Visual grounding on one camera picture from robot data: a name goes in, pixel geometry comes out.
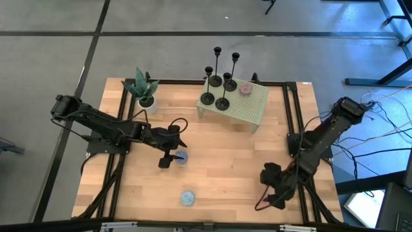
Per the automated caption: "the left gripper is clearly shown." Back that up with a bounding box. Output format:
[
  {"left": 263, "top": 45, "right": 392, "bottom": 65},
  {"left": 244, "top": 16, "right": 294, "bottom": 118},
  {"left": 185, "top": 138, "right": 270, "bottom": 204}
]
[{"left": 149, "top": 124, "right": 189, "bottom": 169}]

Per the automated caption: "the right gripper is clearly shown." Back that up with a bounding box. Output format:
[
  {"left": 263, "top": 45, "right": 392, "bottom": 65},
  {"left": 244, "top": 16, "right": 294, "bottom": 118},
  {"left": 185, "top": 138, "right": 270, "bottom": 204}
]
[{"left": 259, "top": 162, "right": 299, "bottom": 211}]

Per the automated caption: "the dark blue patterned tin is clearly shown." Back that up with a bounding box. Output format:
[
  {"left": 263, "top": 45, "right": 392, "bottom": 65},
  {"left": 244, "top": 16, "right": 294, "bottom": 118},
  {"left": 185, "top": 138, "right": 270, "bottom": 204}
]
[{"left": 174, "top": 150, "right": 189, "bottom": 165}]

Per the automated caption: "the light blue patterned tin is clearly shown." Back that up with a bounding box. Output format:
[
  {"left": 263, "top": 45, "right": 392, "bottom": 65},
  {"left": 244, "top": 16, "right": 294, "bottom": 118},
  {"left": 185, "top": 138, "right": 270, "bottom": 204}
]
[{"left": 180, "top": 190, "right": 196, "bottom": 207}]

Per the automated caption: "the black candlestick holder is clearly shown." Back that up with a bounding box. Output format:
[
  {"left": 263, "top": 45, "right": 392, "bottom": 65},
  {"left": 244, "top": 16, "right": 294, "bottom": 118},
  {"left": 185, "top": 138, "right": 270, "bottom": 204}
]
[
  {"left": 215, "top": 72, "right": 232, "bottom": 111},
  {"left": 200, "top": 66, "right": 216, "bottom": 106},
  {"left": 208, "top": 46, "right": 223, "bottom": 88},
  {"left": 223, "top": 52, "right": 241, "bottom": 93}
]

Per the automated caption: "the maroon patterned tin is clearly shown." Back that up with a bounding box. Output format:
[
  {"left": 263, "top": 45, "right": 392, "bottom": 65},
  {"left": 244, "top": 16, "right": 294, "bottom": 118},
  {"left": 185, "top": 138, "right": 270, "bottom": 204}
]
[{"left": 239, "top": 82, "right": 254, "bottom": 97}]

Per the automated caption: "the potted green snake plant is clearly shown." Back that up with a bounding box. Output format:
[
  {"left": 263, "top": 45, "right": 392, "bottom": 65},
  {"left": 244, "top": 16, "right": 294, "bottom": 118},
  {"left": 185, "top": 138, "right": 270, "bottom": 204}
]
[{"left": 121, "top": 66, "right": 160, "bottom": 115}]

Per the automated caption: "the green perforated metal shelf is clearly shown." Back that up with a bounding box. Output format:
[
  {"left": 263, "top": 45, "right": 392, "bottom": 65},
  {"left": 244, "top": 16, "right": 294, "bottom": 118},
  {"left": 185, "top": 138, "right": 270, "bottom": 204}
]
[{"left": 196, "top": 75, "right": 271, "bottom": 134}]

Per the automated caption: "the black desk foot bar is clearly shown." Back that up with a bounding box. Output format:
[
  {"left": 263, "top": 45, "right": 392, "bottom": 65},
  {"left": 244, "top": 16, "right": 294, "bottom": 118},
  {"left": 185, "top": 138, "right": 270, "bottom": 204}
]
[{"left": 334, "top": 170, "right": 407, "bottom": 195}]

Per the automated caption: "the open laptop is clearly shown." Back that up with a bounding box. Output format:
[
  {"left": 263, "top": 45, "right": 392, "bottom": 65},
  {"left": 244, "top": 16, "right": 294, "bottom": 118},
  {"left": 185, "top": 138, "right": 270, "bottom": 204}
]
[{"left": 343, "top": 182, "right": 412, "bottom": 232}]

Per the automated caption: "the black chair leg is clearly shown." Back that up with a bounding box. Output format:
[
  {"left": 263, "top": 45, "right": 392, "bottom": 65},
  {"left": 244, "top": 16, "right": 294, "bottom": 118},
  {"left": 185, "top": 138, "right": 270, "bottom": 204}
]
[{"left": 262, "top": 0, "right": 277, "bottom": 15}]

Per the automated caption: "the grey chair base leg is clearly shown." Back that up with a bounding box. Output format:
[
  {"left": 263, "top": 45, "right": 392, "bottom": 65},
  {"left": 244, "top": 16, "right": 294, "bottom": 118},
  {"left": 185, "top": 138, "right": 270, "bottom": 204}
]
[{"left": 0, "top": 140, "right": 25, "bottom": 156}]

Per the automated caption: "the silver metal bracket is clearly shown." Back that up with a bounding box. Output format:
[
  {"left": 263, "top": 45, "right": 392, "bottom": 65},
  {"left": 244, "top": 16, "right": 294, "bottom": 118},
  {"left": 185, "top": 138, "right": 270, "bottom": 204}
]
[
  {"left": 100, "top": 221, "right": 138, "bottom": 232},
  {"left": 279, "top": 224, "right": 318, "bottom": 232}
]

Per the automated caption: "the black aluminium table frame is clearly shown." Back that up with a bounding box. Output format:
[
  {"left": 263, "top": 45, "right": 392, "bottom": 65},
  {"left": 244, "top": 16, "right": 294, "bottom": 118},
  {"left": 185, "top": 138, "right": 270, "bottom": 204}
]
[{"left": 72, "top": 71, "right": 344, "bottom": 226}]

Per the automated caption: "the black camera rig beam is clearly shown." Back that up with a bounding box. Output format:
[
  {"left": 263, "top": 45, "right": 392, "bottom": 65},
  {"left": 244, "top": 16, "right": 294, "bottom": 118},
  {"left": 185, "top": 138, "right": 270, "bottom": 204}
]
[{"left": 0, "top": 217, "right": 412, "bottom": 232}]

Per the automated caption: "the black desk frame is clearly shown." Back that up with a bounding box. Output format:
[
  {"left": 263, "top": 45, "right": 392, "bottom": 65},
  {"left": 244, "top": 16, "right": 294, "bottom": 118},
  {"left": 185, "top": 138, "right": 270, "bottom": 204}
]
[{"left": 344, "top": 0, "right": 412, "bottom": 88}]

